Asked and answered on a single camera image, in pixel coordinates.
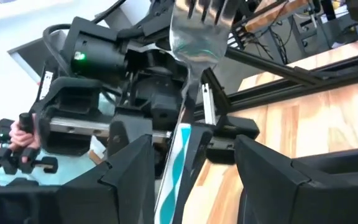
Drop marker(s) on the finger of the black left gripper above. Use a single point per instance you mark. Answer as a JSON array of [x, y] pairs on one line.
[[200, 146], [129, 130]]

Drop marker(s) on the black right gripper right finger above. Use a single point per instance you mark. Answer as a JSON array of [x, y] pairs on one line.
[[259, 186]]

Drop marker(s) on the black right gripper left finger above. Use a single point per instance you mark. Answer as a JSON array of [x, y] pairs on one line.
[[135, 180]]

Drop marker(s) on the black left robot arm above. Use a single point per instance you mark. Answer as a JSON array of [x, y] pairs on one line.
[[154, 18]]

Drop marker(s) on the person's hand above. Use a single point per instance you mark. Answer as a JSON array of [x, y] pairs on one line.
[[20, 140]]

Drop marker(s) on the wooden background table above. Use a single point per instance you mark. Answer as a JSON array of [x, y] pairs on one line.
[[275, 14]]

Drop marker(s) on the black metal table frame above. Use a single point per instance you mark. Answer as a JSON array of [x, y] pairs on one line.
[[291, 72]]

